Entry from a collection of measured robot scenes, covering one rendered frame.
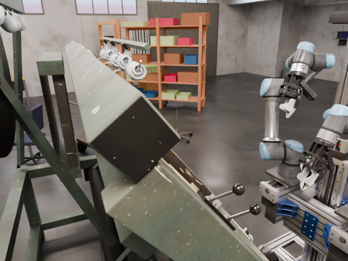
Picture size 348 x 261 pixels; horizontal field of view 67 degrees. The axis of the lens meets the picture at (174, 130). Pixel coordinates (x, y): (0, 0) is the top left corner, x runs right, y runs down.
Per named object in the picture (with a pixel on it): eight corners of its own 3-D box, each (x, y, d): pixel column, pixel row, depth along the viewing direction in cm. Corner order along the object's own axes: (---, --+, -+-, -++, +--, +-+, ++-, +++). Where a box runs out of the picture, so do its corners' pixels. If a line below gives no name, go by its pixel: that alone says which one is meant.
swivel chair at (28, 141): (52, 153, 453) (42, 102, 421) (51, 165, 410) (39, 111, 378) (18, 158, 436) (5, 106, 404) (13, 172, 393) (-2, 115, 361)
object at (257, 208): (227, 227, 89) (264, 215, 84) (221, 222, 87) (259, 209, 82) (225, 217, 92) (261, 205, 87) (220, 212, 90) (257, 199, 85)
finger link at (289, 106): (278, 115, 125) (284, 96, 125) (289, 118, 125) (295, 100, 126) (281, 115, 122) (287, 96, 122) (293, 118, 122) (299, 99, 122)
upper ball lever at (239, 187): (208, 209, 83) (248, 196, 78) (202, 203, 81) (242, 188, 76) (208, 200, 86) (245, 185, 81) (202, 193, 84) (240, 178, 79)
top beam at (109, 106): (135, 186, 39) (184, 140, 39) (85, 144, 34) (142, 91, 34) (73, 56, 230) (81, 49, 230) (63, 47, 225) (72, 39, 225)
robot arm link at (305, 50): (310, 49, 130) (319, 43, 121) (304, 70, 130) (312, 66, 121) (295, 45, 130) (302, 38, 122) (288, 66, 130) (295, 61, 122)
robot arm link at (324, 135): (325, 132, 109) (345, 138, 102) (320, 142, 109) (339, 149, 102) (316, 126, 105) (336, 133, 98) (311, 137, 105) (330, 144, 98)
